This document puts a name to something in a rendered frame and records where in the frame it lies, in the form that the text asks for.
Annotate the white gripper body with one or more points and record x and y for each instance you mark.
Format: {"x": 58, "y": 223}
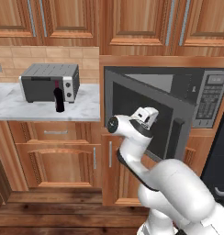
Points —
{"x": 151, "y": 115}

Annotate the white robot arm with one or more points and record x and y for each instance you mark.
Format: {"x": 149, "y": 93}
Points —
{"x": 175, "y": 189}

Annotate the wooden corner cupboard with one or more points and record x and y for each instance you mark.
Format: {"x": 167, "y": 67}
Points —
{"x": 0, "y": 183}

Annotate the dark red wine bottle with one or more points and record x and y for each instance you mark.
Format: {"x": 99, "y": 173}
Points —
{"x": 59, "y": 99}

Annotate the black built-in microwave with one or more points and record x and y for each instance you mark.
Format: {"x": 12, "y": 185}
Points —
{"x": 208, "y": 91}

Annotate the wooden wall cupboard door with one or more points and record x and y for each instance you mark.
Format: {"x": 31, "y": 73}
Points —
{"x": 71, "y": 18}
{"x": 138, "y": 21}
{"x": 208, "y": 21}
{"x": 9, "y": 18}

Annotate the grey microwave door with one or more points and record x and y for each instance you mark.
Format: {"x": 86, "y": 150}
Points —
{"x": 141, "y": 98}

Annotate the grey toaster oven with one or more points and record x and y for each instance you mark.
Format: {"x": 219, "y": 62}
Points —
{"x": 43, "y": 87}

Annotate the wooden drawer front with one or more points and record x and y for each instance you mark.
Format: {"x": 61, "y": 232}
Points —
{"x": 31, "y": 132}

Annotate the wooden base cupboard door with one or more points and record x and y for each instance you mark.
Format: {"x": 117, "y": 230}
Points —
{"x": 58, "y": 165}
{"x": 123, "y": 183}

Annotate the black oven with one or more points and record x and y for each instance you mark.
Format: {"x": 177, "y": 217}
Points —
{"x": 218, "y": 165}

